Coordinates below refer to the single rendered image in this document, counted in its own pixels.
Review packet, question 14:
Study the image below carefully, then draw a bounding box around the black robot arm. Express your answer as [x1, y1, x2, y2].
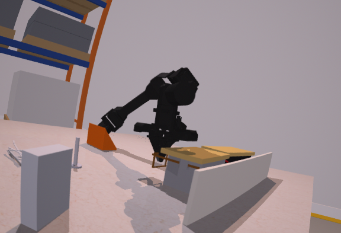
[98, 67, 199, 134]

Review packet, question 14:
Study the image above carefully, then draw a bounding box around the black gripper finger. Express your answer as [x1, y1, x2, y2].
[159, 138, 179, 162]
[147, 135, 163, 152]

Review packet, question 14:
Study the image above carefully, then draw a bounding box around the white flat rectangular panel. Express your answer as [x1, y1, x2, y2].
[182, 152, 272, 226]

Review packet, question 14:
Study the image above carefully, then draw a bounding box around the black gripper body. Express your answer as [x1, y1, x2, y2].
[133, 105, 198, 142]

